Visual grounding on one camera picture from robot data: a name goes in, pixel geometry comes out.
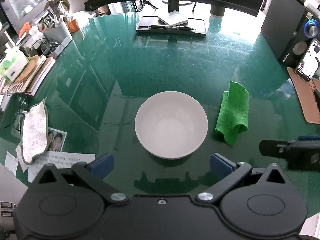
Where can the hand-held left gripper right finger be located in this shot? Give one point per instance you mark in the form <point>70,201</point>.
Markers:
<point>220,165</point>

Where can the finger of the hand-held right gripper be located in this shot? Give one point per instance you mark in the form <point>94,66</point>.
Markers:
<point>308,138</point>
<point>272,148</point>

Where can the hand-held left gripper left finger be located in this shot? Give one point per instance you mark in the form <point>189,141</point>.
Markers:
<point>102,165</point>

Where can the green cloth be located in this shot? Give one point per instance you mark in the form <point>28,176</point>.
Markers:
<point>235,110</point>

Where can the white bowl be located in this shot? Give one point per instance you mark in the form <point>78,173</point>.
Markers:
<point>170,125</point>

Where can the large white printed paper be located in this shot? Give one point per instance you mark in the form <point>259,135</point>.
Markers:
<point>65,158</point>

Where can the brown desk mat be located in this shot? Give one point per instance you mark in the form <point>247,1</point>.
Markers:
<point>305,97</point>

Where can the printed photo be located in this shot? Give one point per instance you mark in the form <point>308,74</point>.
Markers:
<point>57,140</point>

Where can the white quilted cloth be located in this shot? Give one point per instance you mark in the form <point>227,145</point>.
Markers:
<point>35,132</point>

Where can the black smartphone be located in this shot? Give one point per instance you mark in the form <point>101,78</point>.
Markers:
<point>308,62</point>

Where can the small white printed paper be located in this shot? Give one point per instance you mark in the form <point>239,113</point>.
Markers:
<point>11,161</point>

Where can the eyeglasses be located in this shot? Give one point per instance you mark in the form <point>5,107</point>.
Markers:
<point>18,123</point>

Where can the grey cabinet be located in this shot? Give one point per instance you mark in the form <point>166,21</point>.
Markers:
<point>10,192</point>

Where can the black speaker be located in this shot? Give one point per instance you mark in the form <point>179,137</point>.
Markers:
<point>282,22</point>

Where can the magazine with red letters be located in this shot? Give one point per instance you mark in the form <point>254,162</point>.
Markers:
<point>11,87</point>

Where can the wooden plate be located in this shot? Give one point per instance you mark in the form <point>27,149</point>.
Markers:
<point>31,68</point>

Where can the green tissue pack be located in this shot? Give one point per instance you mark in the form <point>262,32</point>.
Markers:
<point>12,66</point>

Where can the white container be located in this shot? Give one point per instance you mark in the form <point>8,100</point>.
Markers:
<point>313,2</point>

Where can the grey desk organizer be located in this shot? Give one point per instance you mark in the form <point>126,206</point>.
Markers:
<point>58,33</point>

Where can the black pen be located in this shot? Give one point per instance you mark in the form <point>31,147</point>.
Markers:
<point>160,26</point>
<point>185,28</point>

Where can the white bottle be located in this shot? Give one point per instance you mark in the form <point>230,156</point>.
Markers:
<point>36,36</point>

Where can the white crumpled bag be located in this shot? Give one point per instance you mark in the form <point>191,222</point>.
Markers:
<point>83,15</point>

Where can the white notepad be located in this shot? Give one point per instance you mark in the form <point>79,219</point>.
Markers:
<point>172,18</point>

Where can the black monitor stand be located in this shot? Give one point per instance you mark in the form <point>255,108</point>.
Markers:
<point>173,6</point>

